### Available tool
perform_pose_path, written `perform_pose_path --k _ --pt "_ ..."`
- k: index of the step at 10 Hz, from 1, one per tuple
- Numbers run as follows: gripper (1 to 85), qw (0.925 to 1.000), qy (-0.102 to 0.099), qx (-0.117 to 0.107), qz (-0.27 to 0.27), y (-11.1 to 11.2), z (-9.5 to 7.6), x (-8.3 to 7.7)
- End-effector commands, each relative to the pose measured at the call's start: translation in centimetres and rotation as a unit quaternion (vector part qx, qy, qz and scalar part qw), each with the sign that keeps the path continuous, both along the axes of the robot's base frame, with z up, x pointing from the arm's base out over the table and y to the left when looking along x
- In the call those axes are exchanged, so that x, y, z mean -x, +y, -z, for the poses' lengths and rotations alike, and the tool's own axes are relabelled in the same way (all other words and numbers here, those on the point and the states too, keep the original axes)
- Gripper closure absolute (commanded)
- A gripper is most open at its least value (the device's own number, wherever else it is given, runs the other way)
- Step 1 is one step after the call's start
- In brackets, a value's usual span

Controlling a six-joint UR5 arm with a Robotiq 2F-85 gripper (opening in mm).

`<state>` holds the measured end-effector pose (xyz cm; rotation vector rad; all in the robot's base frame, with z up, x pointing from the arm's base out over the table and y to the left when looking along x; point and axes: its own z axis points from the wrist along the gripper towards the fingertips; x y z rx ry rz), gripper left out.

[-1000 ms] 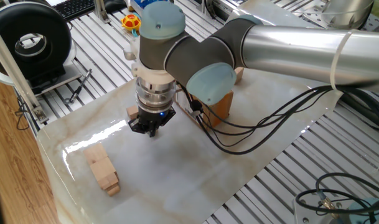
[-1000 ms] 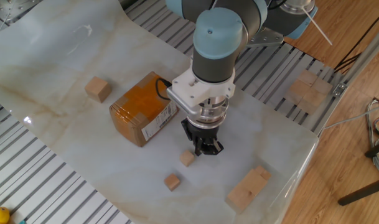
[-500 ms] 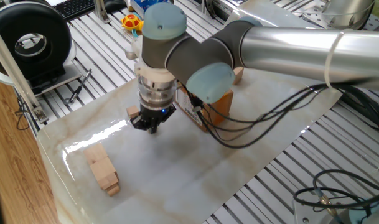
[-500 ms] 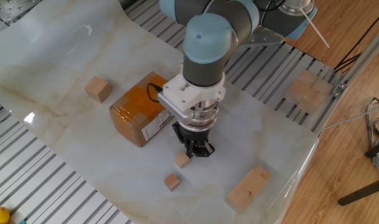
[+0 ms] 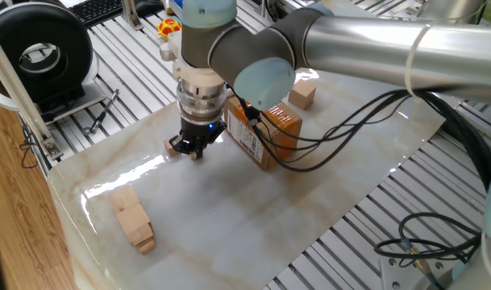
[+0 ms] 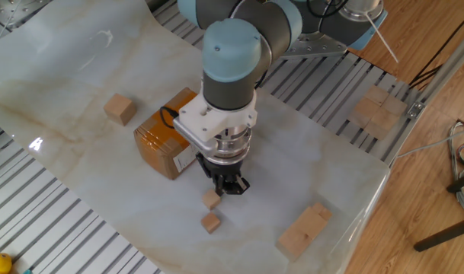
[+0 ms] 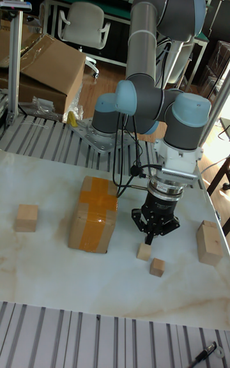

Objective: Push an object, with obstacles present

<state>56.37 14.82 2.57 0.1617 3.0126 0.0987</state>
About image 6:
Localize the cardboard box with orange tape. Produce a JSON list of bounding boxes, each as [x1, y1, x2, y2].
[[133, 87, 200, 181]]

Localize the black furniture leg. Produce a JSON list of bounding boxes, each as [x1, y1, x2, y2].
[[413, 215, 464, 253], [446, 170, 464, 193]]

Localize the white zip tie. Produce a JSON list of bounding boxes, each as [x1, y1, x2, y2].
[[364, 13, 400, 65]]

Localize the silver corner bracket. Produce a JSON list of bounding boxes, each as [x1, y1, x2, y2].
[[406, 100, 426, 119]]

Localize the black floor cables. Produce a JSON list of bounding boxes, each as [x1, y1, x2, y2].
[[408, 7, 464, 91]]

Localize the grey cable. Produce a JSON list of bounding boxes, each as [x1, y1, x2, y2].
[[394, 127, 464, 159]]

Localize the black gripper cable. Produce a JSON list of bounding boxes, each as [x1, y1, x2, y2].
[[158, 0, 350, 129]]

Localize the small wooden cube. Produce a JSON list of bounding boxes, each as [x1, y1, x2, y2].
[[201, 189, 222, 211], [200, 212, 222, 234]]

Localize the marble pattern mat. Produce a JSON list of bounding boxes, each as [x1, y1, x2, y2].
[[0, 0, 392, 274]]

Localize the coloured cable bundle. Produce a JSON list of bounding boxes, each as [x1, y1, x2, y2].
[[446, 119, 464, 216]]

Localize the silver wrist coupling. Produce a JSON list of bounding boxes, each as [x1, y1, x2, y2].
[[200, 127, 253, 165]]

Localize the large wooden cube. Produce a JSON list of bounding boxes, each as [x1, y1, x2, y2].
[[103, 93, 138, 127]]

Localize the aluminium frame post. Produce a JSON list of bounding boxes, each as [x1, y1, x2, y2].
[[386, 24, 464, 168]]

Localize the silver perforated plate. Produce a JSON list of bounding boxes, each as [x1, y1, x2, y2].
[[0, 0, 53, 32]]

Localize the large wooden block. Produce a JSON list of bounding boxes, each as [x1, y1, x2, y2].
[[292, 206, 328, 241], [276, 224, 312, 263]]

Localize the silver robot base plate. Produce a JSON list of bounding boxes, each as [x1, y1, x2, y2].
[[279, 30, 349, 61]]

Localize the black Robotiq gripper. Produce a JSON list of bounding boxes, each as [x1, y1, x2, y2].
[[195, 154, 251, 196]]

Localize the light wooden block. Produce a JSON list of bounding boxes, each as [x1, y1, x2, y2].
[[382, 94, 408, 117], [347, 97, 381, 129], [363, 85, 389, 106], [363, 108, 401, 141]]

